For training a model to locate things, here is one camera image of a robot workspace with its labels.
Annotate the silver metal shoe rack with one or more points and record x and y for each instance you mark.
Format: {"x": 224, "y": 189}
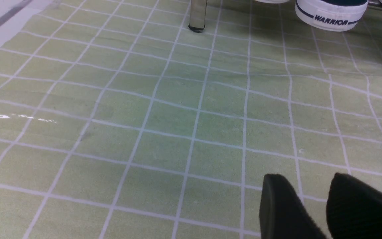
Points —
{"x": 197, "y": 17}

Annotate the green checkered table mat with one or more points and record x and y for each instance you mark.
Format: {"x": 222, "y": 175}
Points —
{"x": 119, "y": 122}

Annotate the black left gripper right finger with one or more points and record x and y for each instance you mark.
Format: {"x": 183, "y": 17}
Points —
{"x": 354, "y": 209}

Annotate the navy canvas slip-on shoe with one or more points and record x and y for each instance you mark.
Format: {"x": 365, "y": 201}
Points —
{"x": 331, "y": 15}

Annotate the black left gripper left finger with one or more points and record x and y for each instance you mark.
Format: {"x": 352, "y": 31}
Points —
{"x": 282, "y": 214}

